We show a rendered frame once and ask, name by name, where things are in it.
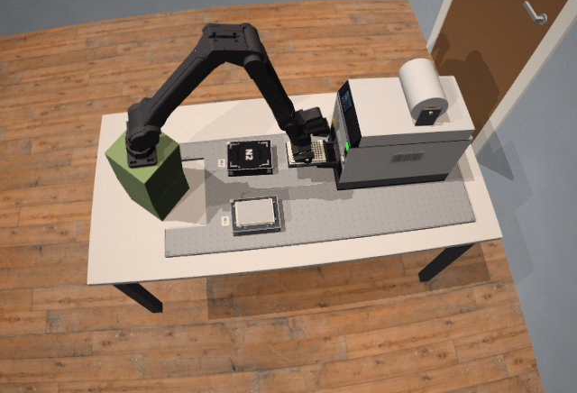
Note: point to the black rectangular frame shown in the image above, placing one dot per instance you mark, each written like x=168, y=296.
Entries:
x=249, y=158

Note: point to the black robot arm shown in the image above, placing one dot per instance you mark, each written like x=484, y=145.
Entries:
x=216, y=46

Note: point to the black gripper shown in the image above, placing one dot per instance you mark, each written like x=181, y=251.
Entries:
x=296, y=149

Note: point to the white cylinder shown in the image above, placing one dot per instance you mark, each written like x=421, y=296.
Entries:
x=421, y=86

